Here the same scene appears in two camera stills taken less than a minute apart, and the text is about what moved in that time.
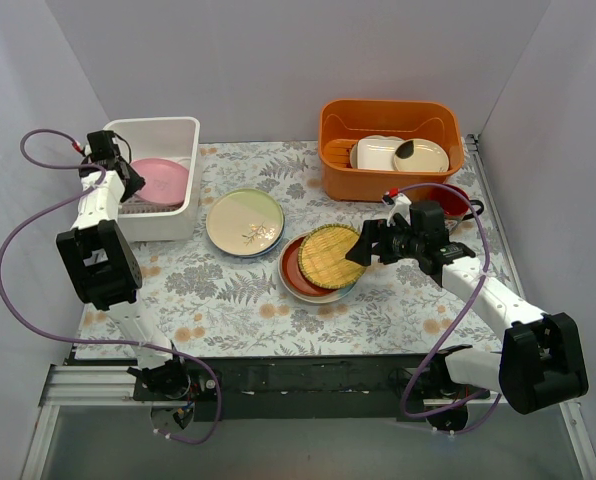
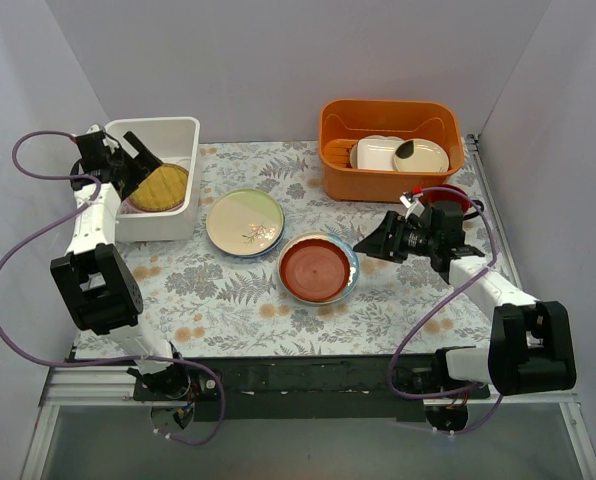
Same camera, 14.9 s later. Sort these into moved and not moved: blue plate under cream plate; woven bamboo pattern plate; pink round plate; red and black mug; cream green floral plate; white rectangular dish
Moved: woven bamboo pattern plate; pink round plate
Not moved: blue plate under cream plate; white rectangular dish; red and black mug; cream green floral plate
